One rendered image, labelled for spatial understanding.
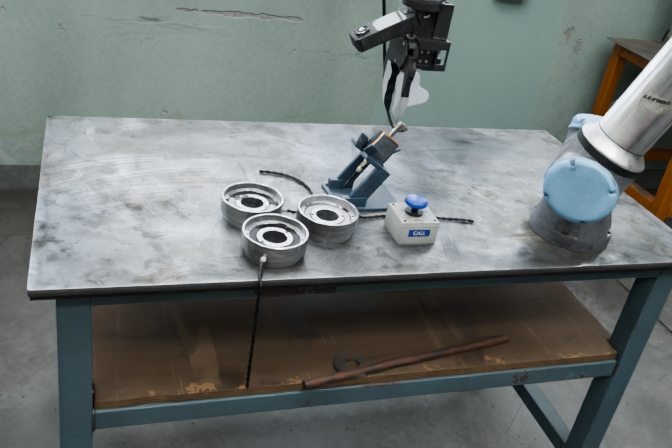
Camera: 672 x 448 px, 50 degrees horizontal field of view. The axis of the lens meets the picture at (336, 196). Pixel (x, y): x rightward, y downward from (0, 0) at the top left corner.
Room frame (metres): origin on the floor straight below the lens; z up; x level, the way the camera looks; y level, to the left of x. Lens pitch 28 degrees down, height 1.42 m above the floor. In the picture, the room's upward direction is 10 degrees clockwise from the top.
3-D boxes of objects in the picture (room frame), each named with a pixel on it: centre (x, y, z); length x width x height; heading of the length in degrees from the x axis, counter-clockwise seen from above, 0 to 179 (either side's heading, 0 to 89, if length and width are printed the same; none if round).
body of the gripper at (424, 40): (1.23, -0.09, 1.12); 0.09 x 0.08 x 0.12; 113
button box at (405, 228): (1.10, -0.14, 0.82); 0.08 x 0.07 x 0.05; 112
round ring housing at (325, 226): (1.07, 0.01, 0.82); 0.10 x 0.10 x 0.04
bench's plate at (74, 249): (1.27, -0.06, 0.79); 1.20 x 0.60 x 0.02; 112
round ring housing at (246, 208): (1.06, 0.14, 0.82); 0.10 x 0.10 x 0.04
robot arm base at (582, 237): (1.22, -0.45, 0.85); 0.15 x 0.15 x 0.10
